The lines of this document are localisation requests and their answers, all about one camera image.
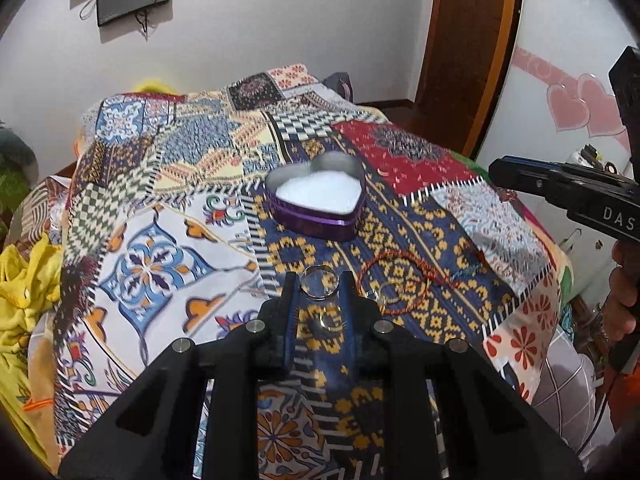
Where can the yellow curved object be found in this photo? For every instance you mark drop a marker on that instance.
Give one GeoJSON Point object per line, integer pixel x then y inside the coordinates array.
{"type": "Point", "coordinates": [157, 86]}

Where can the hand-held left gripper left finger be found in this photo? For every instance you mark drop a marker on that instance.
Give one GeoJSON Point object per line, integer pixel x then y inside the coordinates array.
{"type": "Point", "coordinates": [290, 330]}

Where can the pink heart sticker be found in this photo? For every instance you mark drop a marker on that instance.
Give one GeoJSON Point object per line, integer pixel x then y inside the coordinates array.
{"type": "Point", "coordinates": [570, 105]}

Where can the yellow cloth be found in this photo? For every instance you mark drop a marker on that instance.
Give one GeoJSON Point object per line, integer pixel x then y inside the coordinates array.
{"type": "Point", "coordinates": [25, 300]}

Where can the white wardrobe sliding door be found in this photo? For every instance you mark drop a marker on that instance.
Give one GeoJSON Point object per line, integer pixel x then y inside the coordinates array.
{"type": "Point", "coordinates": [555, 25]}

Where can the brown wooden door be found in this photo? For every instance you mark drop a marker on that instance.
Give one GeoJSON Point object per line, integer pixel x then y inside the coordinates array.
{"type": "Point", "coordinates": [465, 35]}

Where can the patchwork printed blanket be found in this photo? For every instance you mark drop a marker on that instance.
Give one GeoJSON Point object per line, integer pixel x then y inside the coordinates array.
{"type": "Point", "coordinates": [190, 210]}

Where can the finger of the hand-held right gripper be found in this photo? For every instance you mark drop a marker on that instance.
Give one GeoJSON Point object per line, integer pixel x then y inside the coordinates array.
{"type": "Point", "coordinates": [535, 160]}
{"type": "Point", "coordinates": [525, 176]}

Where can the dark pillow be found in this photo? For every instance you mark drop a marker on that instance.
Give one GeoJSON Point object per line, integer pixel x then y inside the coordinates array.
{"type": "Point", "coordinates": [342, 85]}

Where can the person's right hand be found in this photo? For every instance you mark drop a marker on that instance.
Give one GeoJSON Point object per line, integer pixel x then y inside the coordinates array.
{"type": "Point", "coordinates": [625, 300]}

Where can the purple heart-shaped tin box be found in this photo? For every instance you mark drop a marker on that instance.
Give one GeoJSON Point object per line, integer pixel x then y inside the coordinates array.
{"type": "Point", "coordinates": [315, 195]}

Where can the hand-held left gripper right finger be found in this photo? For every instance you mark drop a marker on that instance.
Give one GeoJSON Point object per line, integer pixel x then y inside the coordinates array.
{"type": "Point", "coordinates": [350, 330]}

